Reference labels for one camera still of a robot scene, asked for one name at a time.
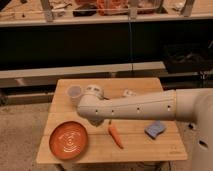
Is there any translucent plastic cup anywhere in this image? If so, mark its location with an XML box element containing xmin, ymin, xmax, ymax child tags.
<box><xmin>67</xmin><ymin>85</ymin><xmax>83</xmax><ymax>106</ymax></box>

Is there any wooden table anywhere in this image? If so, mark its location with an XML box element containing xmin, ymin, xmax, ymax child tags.
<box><xmin>37</xmin><ymin>78</ymin><xmax>187</xmax><ymax>164</ymax></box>

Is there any orange ceramic bowl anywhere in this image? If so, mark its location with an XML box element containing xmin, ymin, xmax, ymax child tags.
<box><xmin>49</xmin><ymin>121</ymin><xmax>88</xmax><ymax>160</ymax></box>

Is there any long metal shelf beam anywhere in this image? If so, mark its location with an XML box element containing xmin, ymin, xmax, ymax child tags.
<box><xmin>0</xmin><ymin>61</ymin><xmax>165</xmax><ymax>88</ymax></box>

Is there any orange carrot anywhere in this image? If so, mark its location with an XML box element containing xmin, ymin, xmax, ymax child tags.
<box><xmin>108</xmin><ymin>122</ymin><xmax>124</xmax><ymax>149</ymax></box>

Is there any black bin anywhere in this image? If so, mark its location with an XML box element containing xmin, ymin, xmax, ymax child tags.
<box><xmin>163</xmin><ymin>44</ymin><xmax>213</xmax><ymax>73</ymax></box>

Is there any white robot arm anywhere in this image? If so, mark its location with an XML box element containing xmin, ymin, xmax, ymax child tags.
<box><xmin>77</xmin><ymin>86</ymin><xmax>213</xmax><ymax>171</ymax></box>

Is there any blue sponge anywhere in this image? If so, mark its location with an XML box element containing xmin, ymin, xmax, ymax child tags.
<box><xmin>144</xmin><ymin>121</ymin><xmax>166</xmax><ymax>139</ymax></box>

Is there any orange object on shelf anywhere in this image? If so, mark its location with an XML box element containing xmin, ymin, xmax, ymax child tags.
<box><xmin>96</xmin><ymin>0</ymin><xmax>128</xmax><ymax>15</ymax></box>

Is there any white tube bottle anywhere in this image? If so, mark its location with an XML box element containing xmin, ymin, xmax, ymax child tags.
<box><xmin>123</xmin><ymin>89</ymin><xmax>137</xmax><ymax>97</ymax></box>

